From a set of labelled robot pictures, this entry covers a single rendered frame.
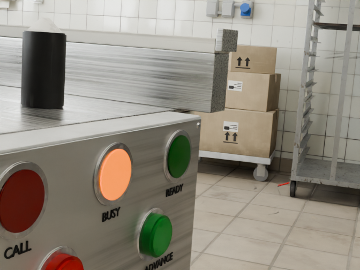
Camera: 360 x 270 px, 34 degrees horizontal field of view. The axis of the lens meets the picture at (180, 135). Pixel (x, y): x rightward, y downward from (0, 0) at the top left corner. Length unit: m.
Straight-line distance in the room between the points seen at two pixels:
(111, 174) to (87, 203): 0.02
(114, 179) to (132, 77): 0.16
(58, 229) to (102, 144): 0.06
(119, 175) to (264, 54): 3.61
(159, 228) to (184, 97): 0.12
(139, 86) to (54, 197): 0.20
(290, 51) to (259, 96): 0.52
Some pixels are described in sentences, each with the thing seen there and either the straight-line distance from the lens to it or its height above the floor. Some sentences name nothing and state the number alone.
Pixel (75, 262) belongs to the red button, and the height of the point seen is 0.77.
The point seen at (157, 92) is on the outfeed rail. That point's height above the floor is 0.85.
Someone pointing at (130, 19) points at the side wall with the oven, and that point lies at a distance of 4.63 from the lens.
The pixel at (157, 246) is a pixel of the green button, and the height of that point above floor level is 0.76.
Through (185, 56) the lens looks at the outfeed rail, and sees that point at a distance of 0.48.
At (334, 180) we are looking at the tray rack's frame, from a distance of 3.55.
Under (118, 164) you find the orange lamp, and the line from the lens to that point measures 0.36.
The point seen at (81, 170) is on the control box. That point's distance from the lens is 0.34.
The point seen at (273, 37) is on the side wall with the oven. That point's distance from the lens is 4.29.
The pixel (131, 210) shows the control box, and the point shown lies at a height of 0.78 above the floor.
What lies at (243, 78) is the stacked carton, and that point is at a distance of 3.92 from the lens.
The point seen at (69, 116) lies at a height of 0.84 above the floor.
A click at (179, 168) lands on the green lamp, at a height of 0.80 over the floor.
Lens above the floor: 0.90
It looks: 9 degrees down
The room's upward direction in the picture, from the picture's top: 4 degrees clockwise
